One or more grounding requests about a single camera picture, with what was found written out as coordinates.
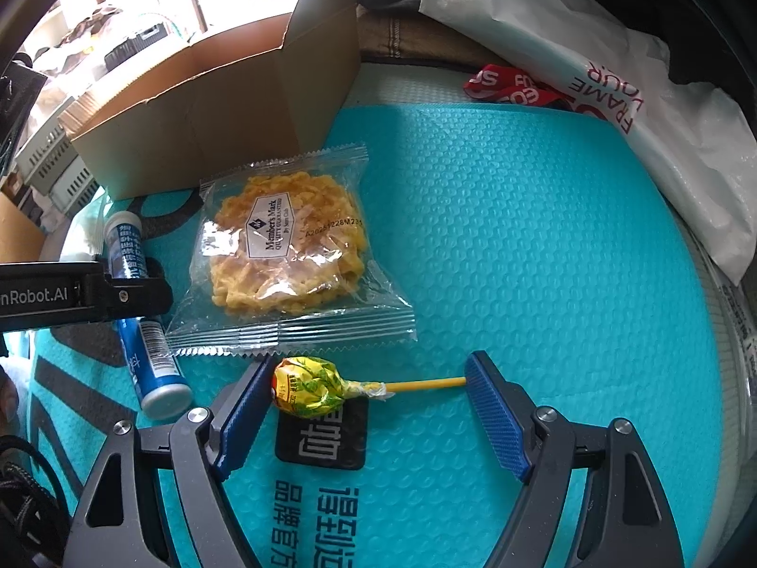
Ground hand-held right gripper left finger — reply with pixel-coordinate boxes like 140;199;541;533
71;358;276;568

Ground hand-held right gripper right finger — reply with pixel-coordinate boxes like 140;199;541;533
464;350;687;568

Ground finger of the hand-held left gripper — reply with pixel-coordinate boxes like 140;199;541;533
97;256;175;325

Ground blue tablet tube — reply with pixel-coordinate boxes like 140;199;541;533
102;211;195;422

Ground yellow green lollipop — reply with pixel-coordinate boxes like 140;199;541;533
269;356;468;417

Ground brown cardboard box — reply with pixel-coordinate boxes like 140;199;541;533
59;0;364;201

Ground flat brown cardboard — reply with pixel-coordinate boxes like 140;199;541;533
0;189;49;262

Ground grey plastic crate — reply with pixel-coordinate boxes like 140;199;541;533
29;162;103;215
17;127;80;175

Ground clear packet yellow crackers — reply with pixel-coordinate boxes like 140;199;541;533
166;143;418;359

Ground teal bubble mat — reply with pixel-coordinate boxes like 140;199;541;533
29;62;757;568

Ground black folding crate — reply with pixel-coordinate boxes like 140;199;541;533
103;22;169;69

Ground red printed packet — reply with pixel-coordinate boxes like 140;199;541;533
463;62;583;112

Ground brown stitched fabric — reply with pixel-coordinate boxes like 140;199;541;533
360;12;510;69

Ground white plastic bag red print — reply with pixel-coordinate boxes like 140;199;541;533
419;0;757;286

